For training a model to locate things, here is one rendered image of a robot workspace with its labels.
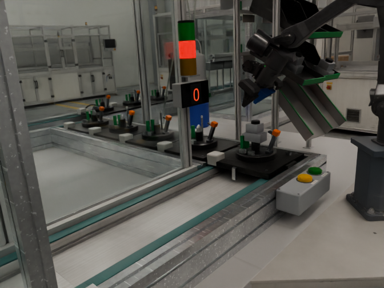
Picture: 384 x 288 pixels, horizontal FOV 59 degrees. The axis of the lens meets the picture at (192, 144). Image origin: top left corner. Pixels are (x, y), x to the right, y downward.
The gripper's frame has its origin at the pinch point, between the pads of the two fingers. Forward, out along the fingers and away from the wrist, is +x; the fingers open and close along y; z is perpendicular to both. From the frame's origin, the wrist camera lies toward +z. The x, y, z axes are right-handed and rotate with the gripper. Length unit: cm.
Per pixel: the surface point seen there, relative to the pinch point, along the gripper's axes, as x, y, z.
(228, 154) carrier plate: 21.6, 3.2, -4.8
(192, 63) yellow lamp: -4.9, 19.5, 14.0
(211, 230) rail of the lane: 7, 46, -27
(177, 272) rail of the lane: 10, 57, -30
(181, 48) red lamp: -7.2, 21.5, 18.6
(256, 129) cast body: 6.9, 2.1, -7.9
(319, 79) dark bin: -7.9, -29.3, -6.3
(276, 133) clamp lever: 3.8, 0.9, -13.6
